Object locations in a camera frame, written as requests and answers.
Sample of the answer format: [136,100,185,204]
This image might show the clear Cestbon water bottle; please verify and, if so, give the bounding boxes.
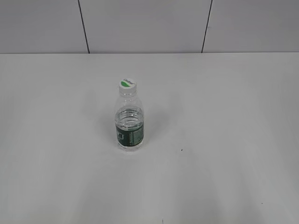
[114,91,144,152]

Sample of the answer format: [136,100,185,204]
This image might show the white green bottle cap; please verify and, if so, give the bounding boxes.
[119,78,137,94]

